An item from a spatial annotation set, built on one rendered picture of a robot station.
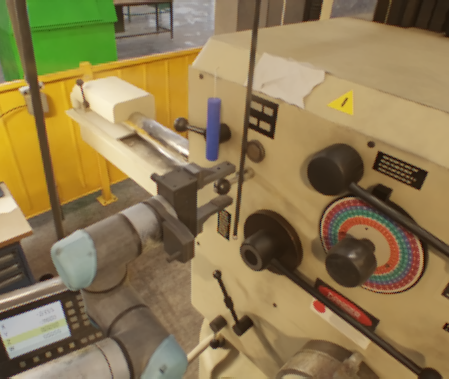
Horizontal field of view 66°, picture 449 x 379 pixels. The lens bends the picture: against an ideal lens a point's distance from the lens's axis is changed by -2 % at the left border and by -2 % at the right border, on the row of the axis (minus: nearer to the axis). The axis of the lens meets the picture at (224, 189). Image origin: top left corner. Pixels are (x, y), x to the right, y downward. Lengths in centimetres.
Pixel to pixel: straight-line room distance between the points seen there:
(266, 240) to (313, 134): 23
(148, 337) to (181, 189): 22
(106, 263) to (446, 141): 49
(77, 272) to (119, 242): 7
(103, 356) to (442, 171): 49
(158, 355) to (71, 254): 18
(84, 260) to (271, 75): 43
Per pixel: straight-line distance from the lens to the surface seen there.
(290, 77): 64
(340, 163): 52
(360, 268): 54
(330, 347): 82
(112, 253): 53
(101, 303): 58
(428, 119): 56
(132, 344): 52
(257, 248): 69
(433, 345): 69
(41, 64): 428
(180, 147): 153
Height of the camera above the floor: 208
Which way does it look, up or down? 35 degrees down
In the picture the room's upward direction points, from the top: 4 degrees clockwise
